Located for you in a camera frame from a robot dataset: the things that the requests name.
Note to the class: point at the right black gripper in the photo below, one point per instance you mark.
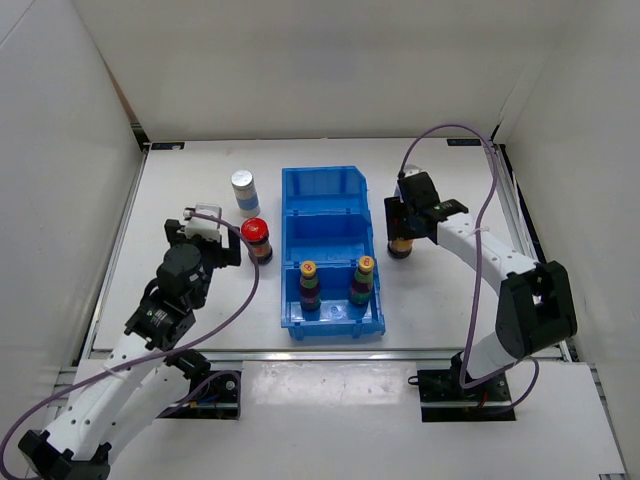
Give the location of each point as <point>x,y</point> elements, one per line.
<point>394,208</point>

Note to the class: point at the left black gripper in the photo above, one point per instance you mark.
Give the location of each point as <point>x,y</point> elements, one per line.
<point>230,255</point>

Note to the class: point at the red-lid sauce jar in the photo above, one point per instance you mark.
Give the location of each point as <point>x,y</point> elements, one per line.
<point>256,232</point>
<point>400,248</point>

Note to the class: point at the yellow-cap sauce bottle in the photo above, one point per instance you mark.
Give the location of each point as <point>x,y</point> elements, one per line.
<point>362,282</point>
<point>309,287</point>

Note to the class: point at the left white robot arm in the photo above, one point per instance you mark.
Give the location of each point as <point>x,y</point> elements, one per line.
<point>149,373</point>

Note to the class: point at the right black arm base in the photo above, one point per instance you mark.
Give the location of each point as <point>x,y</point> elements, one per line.
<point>443,401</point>

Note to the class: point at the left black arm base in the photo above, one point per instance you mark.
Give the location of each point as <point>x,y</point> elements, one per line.
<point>213,393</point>

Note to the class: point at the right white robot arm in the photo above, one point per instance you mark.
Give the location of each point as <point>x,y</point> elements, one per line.
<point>460,233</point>

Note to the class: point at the blue plastic divided bin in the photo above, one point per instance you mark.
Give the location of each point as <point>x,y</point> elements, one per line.
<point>326,219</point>

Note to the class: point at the left white shaker silver cap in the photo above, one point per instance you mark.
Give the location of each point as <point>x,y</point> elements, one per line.
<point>245,192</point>

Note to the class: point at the right black corner label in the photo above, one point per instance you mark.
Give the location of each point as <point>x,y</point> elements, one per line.
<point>463,142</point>

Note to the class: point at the black corner label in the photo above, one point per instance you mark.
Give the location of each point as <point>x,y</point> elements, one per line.
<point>463,142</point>
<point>167,146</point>

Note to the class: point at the left black corner label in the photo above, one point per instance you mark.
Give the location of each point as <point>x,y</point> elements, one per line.
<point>167,146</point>

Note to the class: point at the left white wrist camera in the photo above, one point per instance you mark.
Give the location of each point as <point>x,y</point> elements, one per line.
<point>202,228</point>

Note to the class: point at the front aluminium rail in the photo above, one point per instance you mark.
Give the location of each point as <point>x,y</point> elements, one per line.
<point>297,355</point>

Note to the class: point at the left aluminium side rail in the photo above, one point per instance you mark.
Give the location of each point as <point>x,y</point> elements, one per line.
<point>86,346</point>

